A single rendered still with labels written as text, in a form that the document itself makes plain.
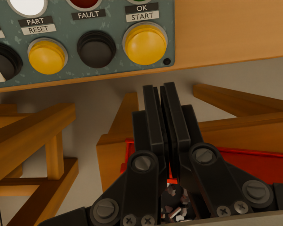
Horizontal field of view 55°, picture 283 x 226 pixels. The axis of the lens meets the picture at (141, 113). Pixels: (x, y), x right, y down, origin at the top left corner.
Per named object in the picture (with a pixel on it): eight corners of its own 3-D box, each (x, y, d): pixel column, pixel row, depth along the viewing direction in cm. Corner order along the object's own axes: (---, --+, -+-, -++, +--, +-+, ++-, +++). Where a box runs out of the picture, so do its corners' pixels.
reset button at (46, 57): (69, 66, 20) (67, 75, 20) (37, 69, 20) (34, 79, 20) (59, 36, 19) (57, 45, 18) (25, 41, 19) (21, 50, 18)
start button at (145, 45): (165, 56, 21) (167, 65, 20) (127, 61, 21) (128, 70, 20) (164, 20, 19) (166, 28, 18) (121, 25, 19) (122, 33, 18)
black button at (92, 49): (115, 60, 20) (116, 69, 20) (84, 64, 20) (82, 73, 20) (110, 30, 19) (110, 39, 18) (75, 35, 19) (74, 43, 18)
